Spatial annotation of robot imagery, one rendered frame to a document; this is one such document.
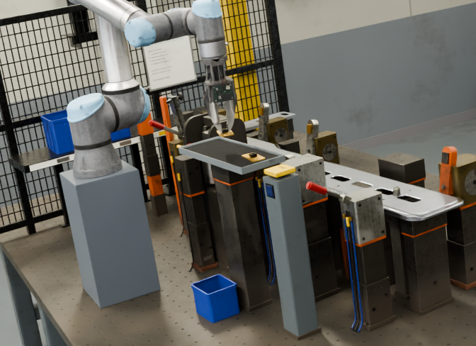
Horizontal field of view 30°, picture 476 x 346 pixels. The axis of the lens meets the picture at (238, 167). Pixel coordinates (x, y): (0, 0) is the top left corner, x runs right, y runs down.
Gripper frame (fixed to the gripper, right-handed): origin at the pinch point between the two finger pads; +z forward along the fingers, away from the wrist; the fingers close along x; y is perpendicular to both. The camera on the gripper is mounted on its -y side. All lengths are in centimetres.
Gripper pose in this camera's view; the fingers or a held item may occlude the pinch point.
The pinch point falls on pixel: (224, 126)
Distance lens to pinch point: 245.0
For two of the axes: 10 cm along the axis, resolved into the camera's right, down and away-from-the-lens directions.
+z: 1.5, 9.5, 2.7
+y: 1.7, 2.5, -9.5
